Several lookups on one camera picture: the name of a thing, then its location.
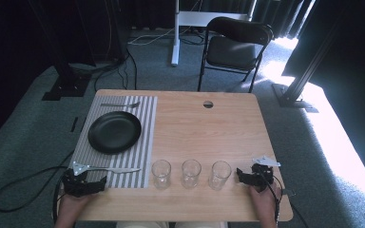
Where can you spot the person's right hand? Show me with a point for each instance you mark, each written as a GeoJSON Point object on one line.
{"type": "Point", "coordinates": [264, 201]}

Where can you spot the grey striped placemat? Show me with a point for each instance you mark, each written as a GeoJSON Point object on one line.
{"type": "Point", "coordinates": [145, 142]}

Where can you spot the black folding chair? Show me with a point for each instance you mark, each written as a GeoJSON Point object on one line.
{"type": "Point", "coordinates": [231, 52]}

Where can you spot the black aluminium profile stand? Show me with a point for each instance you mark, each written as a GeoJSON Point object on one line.
{"type": "Point", "coordinates": [293, 95]}

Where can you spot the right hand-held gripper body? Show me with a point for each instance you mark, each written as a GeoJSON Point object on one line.
{"type": "Point", "coordinates": [263, 173]}

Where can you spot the black round plate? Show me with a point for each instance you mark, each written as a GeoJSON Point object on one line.
{"type": "Point", "coordinates": [114, 132]}

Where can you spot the small black floor strip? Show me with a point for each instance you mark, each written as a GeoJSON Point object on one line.
{"type": "Point", "coordinates": [73, 124]}

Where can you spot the clear drinking glass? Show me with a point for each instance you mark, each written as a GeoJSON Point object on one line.
{"type": "Point", "coordinates": [191, 173]}
{"type": "Point", "coordinates": [219, 175]}
{"type": "Point", "coordinates": [161, 174]}

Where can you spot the black metal stand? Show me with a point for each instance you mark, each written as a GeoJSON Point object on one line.
{"type": "Point", "coordinates": [66, 84]}

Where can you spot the person's left hand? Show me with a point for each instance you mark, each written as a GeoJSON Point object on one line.
{"type": "Point", "coordinates": [76, 205]}

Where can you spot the white desk frame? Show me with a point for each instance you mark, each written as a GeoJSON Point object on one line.
{"type": "Point", "coordinates": [176, 38]}

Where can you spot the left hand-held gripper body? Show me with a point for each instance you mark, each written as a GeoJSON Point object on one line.
{"type": "Point", "coordinates": [76, 185]}

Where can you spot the silver fork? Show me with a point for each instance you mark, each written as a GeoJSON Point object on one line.
{"type": "Point", "coordinates": [120, 104]}

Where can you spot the dark curtain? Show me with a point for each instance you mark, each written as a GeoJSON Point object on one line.
{"type": "Point", "coordinates": [339, 44]}

